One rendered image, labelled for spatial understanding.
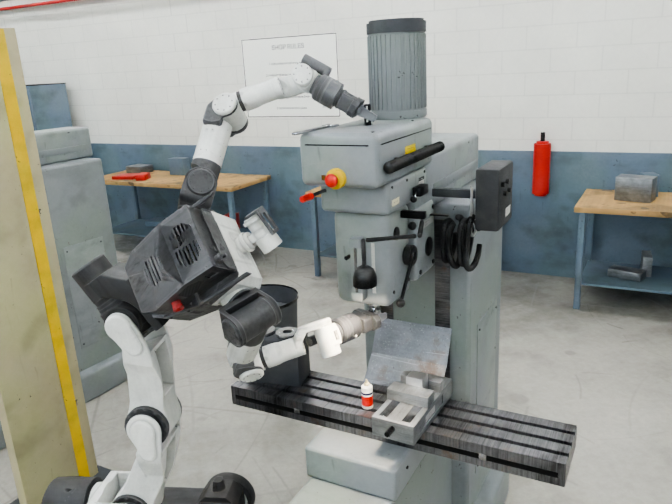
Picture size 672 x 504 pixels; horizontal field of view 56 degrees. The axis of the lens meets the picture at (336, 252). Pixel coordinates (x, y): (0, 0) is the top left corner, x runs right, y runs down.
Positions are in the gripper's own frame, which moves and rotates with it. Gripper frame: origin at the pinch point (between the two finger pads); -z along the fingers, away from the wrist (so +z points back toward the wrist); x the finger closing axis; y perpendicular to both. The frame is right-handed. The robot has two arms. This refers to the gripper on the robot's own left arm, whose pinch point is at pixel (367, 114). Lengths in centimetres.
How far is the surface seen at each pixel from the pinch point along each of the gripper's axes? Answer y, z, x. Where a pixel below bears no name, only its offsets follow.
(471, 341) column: -61, -76, -31
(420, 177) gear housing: -11.1, -24.9, -10.0
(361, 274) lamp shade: -37, -23, 27
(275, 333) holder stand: -93, -7, -15
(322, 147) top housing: -11.9, 5.3, 19.8
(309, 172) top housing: -20.8, 5.5, 18.4
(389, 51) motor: 19.0, 4.5, -14.0
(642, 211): -6, -195, -303
